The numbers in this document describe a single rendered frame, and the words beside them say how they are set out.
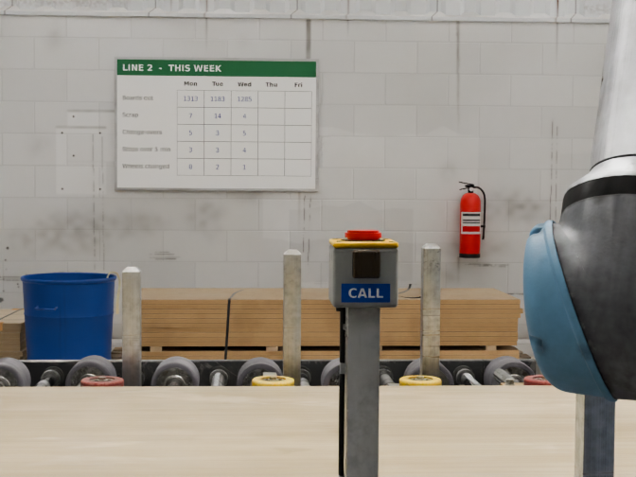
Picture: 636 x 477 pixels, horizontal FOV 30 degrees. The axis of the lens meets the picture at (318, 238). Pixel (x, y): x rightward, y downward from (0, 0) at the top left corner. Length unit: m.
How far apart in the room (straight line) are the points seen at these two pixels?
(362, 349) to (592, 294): 0.56
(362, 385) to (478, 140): 7.36
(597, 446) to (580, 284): 0.60
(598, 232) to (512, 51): 7.93
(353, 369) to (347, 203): 7.22
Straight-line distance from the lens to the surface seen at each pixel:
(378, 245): 1.26
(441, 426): 1.89
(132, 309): 2.38
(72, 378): 2.85
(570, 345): 0.77
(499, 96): 8.66
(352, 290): 1.26
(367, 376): 1.29
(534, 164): 8.69
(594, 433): 1.35
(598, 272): 0.77
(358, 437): 1.30
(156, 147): 8.48
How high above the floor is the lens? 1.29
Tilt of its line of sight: 3 degrees down
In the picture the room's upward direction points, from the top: straight up
